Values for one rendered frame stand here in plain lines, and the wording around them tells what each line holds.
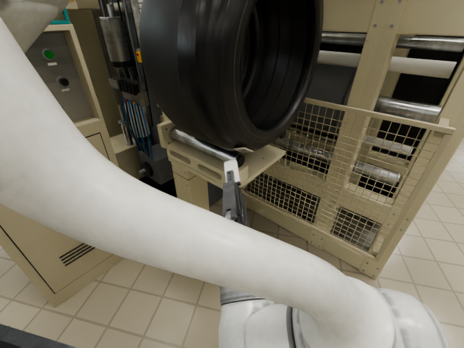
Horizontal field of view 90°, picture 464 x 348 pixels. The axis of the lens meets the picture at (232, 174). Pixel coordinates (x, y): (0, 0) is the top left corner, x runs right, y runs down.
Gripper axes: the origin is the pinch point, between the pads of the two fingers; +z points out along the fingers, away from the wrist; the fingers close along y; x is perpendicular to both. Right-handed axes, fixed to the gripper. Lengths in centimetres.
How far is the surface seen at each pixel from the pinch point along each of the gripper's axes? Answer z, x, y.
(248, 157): 29.8, -1.0, 34.7
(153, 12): 32.8, -7.7, -24.1
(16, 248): 8, -106, 24
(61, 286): -2, -114, 56
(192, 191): 32, -36, 53
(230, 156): 17.6, -4.0, 15.6
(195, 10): 24.0, 3.0, -24.3
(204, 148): 24.9, -13.1, 16.1
